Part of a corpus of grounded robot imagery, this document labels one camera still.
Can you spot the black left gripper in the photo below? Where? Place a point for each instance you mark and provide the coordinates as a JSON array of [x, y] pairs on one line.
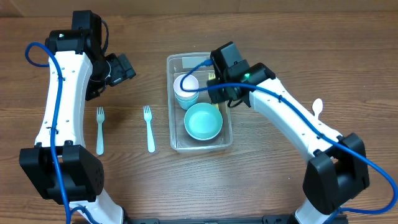
[[120, 69]]

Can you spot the clear plastic container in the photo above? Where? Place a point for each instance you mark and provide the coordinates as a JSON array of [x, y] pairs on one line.
[[180, 140]]

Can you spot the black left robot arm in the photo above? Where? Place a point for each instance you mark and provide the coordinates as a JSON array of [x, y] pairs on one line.
[[59, 165]]

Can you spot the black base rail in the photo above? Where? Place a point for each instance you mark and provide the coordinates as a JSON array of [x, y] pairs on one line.
[[266, 219]]

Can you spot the teal bowl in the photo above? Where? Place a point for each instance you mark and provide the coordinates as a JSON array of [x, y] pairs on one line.
[[203, 121]]

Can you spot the light blue fork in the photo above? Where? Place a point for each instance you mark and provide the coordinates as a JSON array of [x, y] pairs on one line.
[[100, 117]]

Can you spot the white cup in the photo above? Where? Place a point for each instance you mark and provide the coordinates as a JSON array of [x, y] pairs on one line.
[[181, 88]]

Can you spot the yellow fork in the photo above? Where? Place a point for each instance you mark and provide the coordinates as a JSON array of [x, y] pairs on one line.
[[211, 76]]

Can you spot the white fork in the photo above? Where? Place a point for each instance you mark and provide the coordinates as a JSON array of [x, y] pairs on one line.
[[148, 119]]

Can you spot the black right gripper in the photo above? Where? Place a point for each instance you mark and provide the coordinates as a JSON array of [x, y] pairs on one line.
[[217, 96]]

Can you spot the green cup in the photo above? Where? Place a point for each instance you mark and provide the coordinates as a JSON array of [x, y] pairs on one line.
[[188, 99]]

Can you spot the white spoon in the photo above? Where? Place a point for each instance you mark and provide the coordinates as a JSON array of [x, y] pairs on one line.
[[317, 107]]

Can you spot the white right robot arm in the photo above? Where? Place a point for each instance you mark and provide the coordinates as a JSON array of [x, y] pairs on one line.
[[336, 165]]

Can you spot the blue cup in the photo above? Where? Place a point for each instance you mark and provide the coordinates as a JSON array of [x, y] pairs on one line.
[[186, 104]]

